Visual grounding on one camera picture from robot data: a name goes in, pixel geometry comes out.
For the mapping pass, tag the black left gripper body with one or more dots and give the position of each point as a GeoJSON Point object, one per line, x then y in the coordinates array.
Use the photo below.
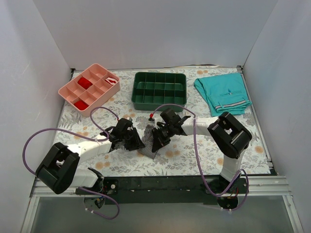
{"type": "Point", "coordinates": [131, 140]}

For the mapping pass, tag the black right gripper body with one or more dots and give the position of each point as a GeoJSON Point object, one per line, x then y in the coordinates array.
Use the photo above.
{"type": "Point", "coordinates": [160, 135]}

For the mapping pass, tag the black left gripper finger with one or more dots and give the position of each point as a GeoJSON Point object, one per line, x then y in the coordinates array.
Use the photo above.
{"type": "Point", "coordinates": [134, 136]}
{"type": "Point", "coordinates": [132, 145]}

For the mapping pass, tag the grey striped underwear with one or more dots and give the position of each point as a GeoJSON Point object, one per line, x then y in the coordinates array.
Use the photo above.
{"type": "Point", "coordinates": [148, 141]}

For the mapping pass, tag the teal shorts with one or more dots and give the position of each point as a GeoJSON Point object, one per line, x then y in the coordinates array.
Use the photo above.
{"type": "Point", "coordinates": [224, 93]}

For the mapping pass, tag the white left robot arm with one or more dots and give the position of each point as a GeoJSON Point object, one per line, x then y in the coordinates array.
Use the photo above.
{"type": "Point", "coordinates": [59, 168]}

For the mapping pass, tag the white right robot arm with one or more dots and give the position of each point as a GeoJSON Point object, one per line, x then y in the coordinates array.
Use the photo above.
{"type": "Point", "coordinates": [231, 137]}

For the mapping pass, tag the green divided storage box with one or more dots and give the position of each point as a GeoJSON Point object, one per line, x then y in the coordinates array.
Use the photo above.
{"type": "Point", "coordinates": [153, 89]}

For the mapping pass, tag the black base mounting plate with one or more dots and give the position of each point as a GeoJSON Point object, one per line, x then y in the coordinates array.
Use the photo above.
{"type": "Point", "coordinates": [158, 189]}

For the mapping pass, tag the red rolled cloth lower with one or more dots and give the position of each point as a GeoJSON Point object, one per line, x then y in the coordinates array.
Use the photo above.
{"type": "Point", "coordinates": [81, 105]}

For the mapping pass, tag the red white rolled cloth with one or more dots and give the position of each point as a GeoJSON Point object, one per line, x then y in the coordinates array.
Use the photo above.
{"type": "Point", "coordinates": [111, 81]}

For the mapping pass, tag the pink divided storage box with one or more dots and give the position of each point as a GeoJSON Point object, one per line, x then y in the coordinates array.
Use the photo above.
{"type": "Point", "coordinates": [92, 88]}

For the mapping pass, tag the red rolled cloth upper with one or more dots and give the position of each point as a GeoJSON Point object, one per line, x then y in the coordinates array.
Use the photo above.
{"type": "Point", "coordinates": [85, 83]}

